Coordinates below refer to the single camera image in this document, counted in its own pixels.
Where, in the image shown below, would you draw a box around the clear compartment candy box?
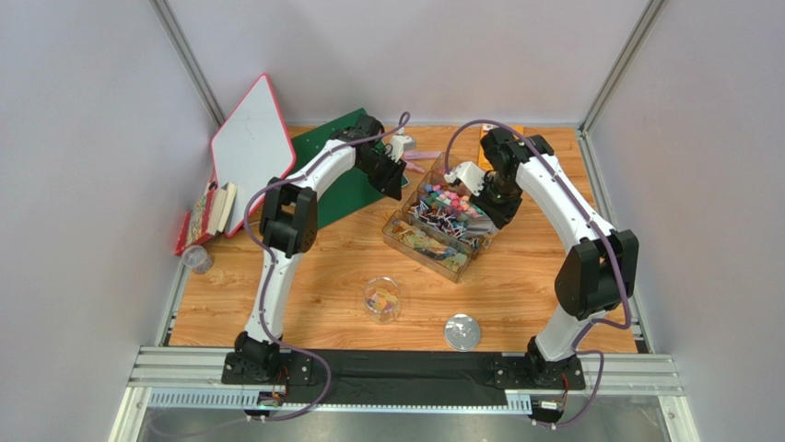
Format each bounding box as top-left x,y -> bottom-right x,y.
382,155 -> 497,283

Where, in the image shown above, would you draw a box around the black base mat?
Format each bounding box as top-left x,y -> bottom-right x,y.
221,350 -> 587,406

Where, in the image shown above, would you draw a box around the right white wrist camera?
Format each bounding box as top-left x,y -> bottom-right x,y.
443,161 -> 486,196

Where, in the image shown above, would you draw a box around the aluminium front rail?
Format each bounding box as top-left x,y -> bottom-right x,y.
111,347 -> 698,441

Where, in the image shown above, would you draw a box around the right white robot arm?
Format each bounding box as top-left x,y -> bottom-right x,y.
472,127 -> 639,365

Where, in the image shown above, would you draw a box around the white board pink frame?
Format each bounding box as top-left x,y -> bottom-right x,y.
211,73 -> 296,238

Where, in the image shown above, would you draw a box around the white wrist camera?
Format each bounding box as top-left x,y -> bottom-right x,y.
386,128 -> 416,161
443,161 -> 486,196

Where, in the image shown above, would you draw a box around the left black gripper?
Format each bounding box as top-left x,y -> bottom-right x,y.
357,149 -> 408,201

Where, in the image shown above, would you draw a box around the orange yellow book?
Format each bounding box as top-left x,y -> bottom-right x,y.
477,122 -> 522,171

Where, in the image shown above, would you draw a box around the clear plastic jar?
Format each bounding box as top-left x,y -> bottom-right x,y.
362,276 -> 402,325

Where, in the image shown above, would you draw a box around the silver metal scoop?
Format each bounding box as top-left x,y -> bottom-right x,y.
464,215 -> 498,238

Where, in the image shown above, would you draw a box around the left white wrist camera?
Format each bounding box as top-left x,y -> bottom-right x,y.
386,128 -> 416,161

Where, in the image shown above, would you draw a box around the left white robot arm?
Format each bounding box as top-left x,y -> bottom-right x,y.
233,114 -> 405,378

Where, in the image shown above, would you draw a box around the small clear plastic cup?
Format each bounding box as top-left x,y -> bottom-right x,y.
181,245 -> 214,274

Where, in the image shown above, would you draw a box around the pink highlighter pen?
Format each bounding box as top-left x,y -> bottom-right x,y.
404,151 -> 441,160

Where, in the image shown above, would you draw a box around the stack of books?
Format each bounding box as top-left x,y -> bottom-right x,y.
174,182 -> 237,256

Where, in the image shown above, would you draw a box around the silver round jar lid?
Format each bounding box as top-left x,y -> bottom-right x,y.
443,314 -> 482,352

